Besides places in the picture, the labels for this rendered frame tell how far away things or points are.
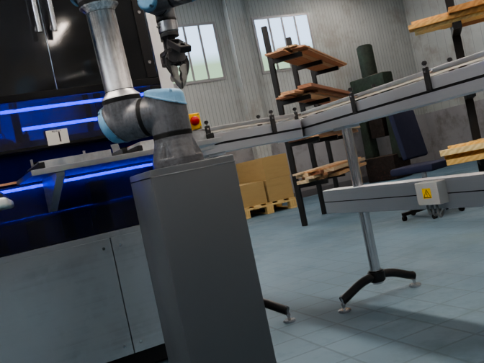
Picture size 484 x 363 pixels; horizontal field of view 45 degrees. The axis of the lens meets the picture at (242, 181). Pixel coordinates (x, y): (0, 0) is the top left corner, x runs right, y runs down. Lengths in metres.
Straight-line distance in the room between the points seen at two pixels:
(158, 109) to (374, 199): 1.33
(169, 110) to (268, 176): 7.33
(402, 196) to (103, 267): 1.28
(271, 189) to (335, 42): 3.97
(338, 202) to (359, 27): 9.51
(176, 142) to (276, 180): 7.39
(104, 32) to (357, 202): 1.52
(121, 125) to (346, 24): 10.55
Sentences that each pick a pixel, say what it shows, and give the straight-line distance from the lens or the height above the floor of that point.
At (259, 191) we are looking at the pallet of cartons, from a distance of 8.95.
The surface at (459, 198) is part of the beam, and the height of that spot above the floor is 0.47.
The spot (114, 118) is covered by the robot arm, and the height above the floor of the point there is 0.96.
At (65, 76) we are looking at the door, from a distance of 2.54.
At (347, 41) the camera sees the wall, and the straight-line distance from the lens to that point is 12.05.
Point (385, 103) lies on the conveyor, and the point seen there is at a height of 0.89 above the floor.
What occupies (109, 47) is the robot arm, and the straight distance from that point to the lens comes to 1.80.
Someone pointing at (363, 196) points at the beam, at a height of 0.51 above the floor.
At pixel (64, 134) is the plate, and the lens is 2.48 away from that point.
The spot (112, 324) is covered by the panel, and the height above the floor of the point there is 0.23.
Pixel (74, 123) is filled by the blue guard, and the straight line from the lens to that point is 2.50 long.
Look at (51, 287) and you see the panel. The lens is 2.45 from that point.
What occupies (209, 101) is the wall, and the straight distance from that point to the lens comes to 10.44.
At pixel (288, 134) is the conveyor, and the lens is 2.98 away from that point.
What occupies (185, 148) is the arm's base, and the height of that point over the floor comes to 0.83.
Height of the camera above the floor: 0.74
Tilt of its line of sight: 1 degrees down
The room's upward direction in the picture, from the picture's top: 12 degrees counter-clockwise
